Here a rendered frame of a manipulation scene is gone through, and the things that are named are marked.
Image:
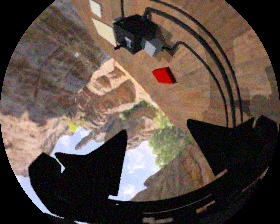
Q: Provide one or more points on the red rectangular block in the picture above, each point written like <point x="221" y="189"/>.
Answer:
<point x="164" y="75"/>

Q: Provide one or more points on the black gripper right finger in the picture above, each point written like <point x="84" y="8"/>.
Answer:
<point x="218" y="143"/>

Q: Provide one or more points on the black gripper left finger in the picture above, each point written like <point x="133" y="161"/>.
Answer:
<point x="103" y="166"/>

